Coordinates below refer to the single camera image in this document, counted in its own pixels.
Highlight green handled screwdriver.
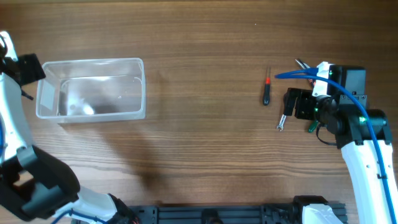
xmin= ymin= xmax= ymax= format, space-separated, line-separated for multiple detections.
xmin=308 ymin=121 xmax=318 ymax=133

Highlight orange black pliers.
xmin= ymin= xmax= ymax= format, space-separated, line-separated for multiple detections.
xmin=295 ymin=58 xmax=317 ymax=88

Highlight black orange screwdriver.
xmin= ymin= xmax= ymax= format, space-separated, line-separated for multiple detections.
xmin=262 ymin=67 xmax=271 ymax=106

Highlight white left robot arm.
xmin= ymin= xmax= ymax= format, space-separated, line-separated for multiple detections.
xmin=1 ymin=31 xmax=140 ymax=223

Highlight small silver wrench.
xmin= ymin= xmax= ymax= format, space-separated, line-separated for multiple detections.
xmin=276 ymin=114 xmax=287 ymax=131

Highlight clear plastic container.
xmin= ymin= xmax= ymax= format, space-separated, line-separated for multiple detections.
xmin=35 ymin=58 xmax=146 ymax=123

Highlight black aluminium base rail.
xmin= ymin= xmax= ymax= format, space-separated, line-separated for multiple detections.
xmin=129 ymin=202 xmax=348 ymax=224

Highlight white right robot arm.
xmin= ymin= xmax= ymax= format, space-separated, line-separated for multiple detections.
xmin=277 ymin=62 xmax=397 ymax=223

